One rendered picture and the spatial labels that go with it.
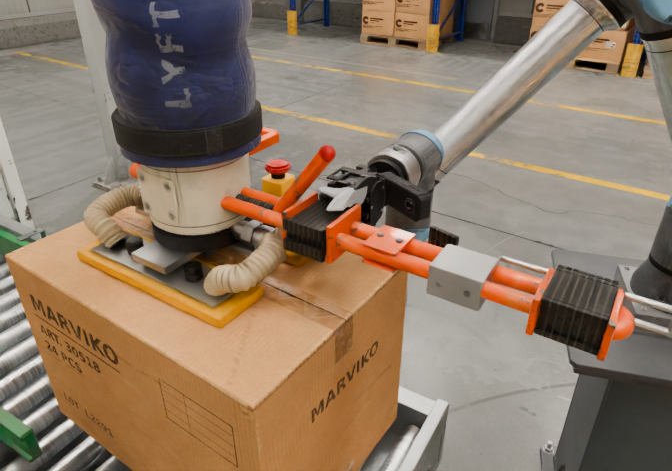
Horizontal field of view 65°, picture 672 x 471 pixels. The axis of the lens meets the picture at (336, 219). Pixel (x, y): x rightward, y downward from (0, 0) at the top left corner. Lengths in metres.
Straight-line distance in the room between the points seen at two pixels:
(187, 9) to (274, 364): 0.47
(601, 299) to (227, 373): 0.46
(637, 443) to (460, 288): 1.11
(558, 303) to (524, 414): 1.61
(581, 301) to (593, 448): 1.11
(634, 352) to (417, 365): 1.10
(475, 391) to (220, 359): 1.61
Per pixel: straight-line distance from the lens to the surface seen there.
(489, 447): 2.08
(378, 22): 8.95
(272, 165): 1.42
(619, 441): 1.70
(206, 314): 0.80
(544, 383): 2.36
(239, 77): 0.79
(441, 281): 0.67
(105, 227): 0.98
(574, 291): 0.65
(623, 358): 1.38
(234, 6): 0.77
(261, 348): 0.75
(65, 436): 1.49
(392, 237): 0.71
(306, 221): 0.74
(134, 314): 0.86
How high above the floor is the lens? 1.59
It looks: 29 degrees down
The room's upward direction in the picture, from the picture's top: straight up
